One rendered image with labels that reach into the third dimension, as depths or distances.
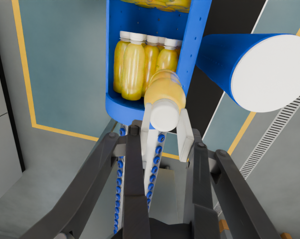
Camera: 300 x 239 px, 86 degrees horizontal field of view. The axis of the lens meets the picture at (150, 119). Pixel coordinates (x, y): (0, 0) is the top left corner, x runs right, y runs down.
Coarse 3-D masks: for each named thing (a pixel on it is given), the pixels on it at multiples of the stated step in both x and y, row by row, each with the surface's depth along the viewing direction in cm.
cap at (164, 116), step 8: (160, 104) 20; (168, 104) 20; (152, 112) 20; (160, 112) 20; (168, 112) 20; (176, 112) 20; (152, 120) 21; (160, 120) 21; (168, 120) 21; (176, 120) 21; (160, 128) 21; (168, 128) 21
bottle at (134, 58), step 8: (136, 40) 47; (128, 48) 47; (136, 48) 47; (128, 56) 47; (136, 56) 47; (144, 56) 49; (128, 64) 48; (136, 64) 48; (144, 64) 50; (128, 72) 49; (136, 72) 49; (128, 80) 51; (136, 80) 51; (128, 88) 52; (136, 88) 52; (128, 96) 53; (136, 96) 54
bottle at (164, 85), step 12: (156, 72) 36; (168, 72) 32; (156, 84) 25; (168, 84) 24; (180, 84) 29; (144, 96) 26; (156, 96) 23; (168, 96) 22; (180, 96) 24; (180, 108) 23
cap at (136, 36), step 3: (132, 33) 46; (135, 33) 46; (132, 36) 46; (135, 36) 46; (138, 36) 46; (141, 36) 46; (132, 39) 47; (135, 39) 46; (138, 39) 46; (141, 39) 47
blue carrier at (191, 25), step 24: (120, 0) 50; (192, 0) 35; (120, 24) 54; (144, 24) 59; (168, 24) 59; (192, 24) 38; (192, 48) 42; (192, 72) 49; (120, 96) 67; (120, 120) 49
